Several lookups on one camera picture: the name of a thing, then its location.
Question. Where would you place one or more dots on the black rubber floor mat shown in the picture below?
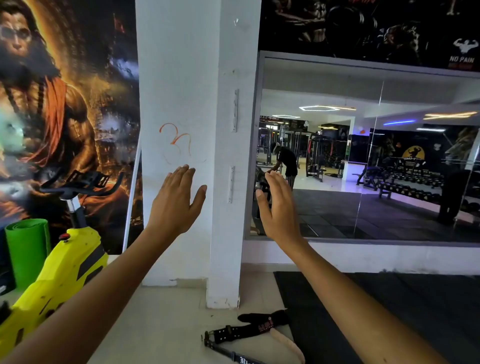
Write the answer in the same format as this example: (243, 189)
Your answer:
(405, 307)

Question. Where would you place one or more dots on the thin white pole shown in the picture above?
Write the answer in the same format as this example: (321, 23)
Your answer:
(131, 195)

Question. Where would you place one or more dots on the person's right hand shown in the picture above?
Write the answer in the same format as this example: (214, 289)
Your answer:
(281, 217)

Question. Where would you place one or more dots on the yellow exercise bike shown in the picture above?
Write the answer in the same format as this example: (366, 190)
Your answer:
(63, 270)

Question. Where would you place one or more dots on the green rolled yoga mat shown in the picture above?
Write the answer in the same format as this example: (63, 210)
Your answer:
(26, 255)

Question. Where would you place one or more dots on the large orange figure poster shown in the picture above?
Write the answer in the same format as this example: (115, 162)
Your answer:
(67, 93)

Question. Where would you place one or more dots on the large wall mirror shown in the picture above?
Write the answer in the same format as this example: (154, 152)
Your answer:
(375, 210)

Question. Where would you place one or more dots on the black USI belt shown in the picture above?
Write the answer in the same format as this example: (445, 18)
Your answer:
(247, 330)

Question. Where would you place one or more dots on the person's left forearm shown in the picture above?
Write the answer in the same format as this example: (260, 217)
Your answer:
(93, 300)

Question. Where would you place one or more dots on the black white-print fitness belt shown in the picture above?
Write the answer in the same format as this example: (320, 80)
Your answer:
(245, 360)

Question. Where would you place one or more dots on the white wall hooks rail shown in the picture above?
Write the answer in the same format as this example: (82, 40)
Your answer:
(235, 110)
(231, 184)

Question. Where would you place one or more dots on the person's right forearm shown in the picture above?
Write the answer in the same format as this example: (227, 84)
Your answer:
(356, 311)

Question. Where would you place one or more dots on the person's left hand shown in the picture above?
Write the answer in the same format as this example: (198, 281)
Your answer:
(174, 206)

